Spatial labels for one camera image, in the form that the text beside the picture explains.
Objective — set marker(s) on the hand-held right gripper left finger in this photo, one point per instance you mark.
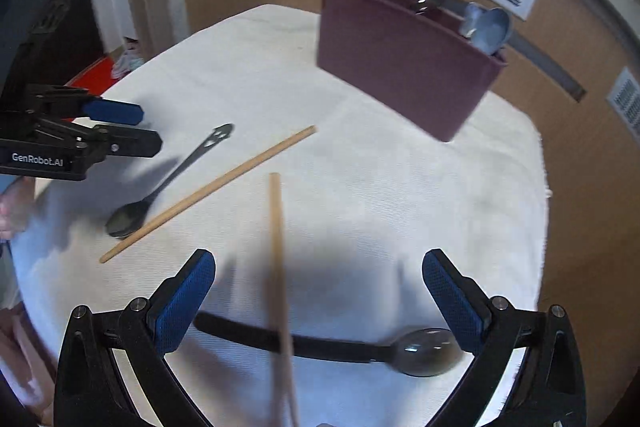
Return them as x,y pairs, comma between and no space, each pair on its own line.
182,302

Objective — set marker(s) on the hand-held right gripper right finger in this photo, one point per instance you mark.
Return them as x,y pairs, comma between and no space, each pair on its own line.
452,302

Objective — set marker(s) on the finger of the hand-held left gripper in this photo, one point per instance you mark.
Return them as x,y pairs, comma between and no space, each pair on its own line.
135,143
115,112

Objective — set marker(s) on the dark metal smiley spoon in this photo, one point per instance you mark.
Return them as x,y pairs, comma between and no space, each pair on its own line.
122,221

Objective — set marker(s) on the wooden chopstick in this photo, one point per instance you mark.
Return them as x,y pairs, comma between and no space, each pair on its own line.
207,195
277,257

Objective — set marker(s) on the maroon plastic utensil holder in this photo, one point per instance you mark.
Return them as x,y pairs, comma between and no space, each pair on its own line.
400,67

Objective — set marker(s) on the blue-grey plastic spoon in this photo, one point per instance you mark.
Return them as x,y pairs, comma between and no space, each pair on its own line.
492,32

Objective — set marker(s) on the person's left hand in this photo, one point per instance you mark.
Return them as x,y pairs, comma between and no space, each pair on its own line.
12,212

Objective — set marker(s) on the red floor mat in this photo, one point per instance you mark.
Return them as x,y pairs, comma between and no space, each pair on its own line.
95,79

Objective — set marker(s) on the pile of slippers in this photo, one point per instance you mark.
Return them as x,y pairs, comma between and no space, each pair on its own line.
127,57

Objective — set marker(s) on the white towel cloth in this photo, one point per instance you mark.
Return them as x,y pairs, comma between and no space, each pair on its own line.
375,217

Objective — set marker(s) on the short grey vent grille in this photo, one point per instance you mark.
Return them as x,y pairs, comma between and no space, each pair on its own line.
625,99

